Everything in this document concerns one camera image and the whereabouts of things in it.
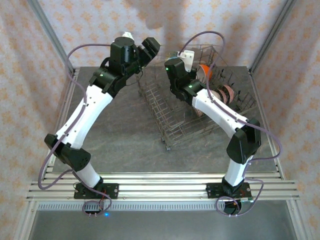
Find orange bowl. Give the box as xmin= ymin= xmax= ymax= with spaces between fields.
xmin=196 ymin=63 xmax=215 ymax=83

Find metal wire dish rack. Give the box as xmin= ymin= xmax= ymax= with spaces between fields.
xmin=134 ymin=44 xmax=258 ymax=152

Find grey metal panel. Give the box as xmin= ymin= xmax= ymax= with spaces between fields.
xmin=28 ymin=209 xmax=298 ymax=240

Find aluminium frame post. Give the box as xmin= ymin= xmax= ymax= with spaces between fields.
xmin=249 ymin=0 xmax=300 ymax=75
xmin=26 ymin=0 xmax=77 ymax=75

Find aluminium mounting rail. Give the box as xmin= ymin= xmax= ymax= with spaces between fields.
xmin=26 ymin=171 xmax=301 ymax=202

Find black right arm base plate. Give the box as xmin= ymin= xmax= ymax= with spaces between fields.
xmin=206 ymin=182 xmax=252 ymax=200

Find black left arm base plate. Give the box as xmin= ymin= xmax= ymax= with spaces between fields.
xmin=73 ymin=183 xmax=120 ymax=200

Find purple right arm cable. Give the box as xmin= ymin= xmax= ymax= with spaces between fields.
xmin=178 ymin=30 xmax=283 ymax=218

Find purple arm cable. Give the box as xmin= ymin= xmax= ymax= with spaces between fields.
xmin=178 ymin=30 xmax=283 ymax=218
xmin=37 ymin=42 xmax=115 ymax=218

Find grey slotted cable duct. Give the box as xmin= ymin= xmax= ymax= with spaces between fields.
xmin=36 ymin=201 xmax=226 ymax=211

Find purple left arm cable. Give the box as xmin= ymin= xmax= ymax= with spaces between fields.
xmin=37 ymin=42 xmax=115 ymax=218

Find aluminium frame beam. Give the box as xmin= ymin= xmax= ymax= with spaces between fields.
xmin=13 ymin=201 xmax=38 ymax=240
xmin=286 ymin=199 xmax=313 ymax=240

